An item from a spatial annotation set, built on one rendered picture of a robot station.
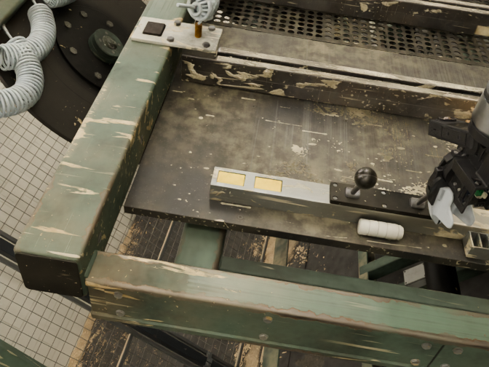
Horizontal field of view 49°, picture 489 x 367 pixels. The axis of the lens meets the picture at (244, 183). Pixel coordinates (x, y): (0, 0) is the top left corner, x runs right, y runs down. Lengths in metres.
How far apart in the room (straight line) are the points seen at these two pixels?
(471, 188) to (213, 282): 0.40
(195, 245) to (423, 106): 0.64
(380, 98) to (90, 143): 0.67
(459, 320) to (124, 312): 0.52
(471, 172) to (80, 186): 0.59
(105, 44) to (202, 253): 0.95
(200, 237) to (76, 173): 0.25
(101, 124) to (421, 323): 0.64
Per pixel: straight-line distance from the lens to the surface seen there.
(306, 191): 1.00
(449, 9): 1.72
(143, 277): 0.84
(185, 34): 1.26
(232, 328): 0.88
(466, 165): 0.81
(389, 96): 1.29
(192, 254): 0.97
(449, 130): 0.85
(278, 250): 2.30
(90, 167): 0.93
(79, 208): 0.87
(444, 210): 0.87
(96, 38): 1.75
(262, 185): 0.99
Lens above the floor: 2.02
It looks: 25 degrees down
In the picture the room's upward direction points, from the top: 51 degrees counter-clockwise
